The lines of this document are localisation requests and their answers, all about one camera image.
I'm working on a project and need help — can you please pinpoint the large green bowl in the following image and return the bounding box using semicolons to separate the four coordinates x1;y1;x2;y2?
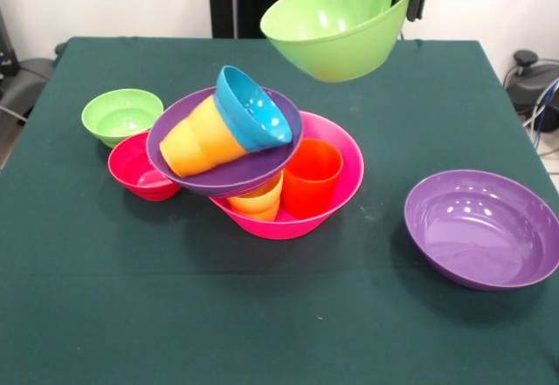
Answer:
259;0;414;84

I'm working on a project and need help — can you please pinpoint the large pink bowl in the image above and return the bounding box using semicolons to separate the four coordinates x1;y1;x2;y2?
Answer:
208;110;366;241

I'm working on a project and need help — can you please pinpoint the blue bowl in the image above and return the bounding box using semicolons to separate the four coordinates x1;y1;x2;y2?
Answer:
213;65;293;151

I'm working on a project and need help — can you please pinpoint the red cup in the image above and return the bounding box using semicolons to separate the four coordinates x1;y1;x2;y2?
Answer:
282;137;345;220

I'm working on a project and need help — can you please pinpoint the purple bowl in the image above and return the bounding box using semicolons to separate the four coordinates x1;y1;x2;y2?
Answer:
404;168;559;292
146;86;304;199

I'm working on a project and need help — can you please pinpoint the orange cup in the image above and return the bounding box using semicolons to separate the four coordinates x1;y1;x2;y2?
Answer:
158;94;251;179

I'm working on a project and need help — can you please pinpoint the yellow cup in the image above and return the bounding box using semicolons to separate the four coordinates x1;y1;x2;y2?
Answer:
225;169;285;223

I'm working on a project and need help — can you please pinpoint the black floor stand base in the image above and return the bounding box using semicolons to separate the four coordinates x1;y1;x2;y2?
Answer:
502;49;559;113
0;56;57;118

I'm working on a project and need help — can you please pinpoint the small green bowl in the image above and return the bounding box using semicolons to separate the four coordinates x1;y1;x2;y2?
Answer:
80;88;165;149

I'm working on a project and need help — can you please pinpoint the small red bowl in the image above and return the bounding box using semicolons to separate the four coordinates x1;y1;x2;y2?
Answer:
107;131;184;203

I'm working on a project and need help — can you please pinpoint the dark green tablecloth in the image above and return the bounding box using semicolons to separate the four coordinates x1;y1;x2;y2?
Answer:
0;36;559;385

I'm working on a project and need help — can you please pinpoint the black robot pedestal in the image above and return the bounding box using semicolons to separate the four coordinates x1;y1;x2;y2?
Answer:
199;0;355;40

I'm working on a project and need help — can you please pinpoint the blue and white cable bundle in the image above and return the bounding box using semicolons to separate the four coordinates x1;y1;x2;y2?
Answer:
521;77;559;135

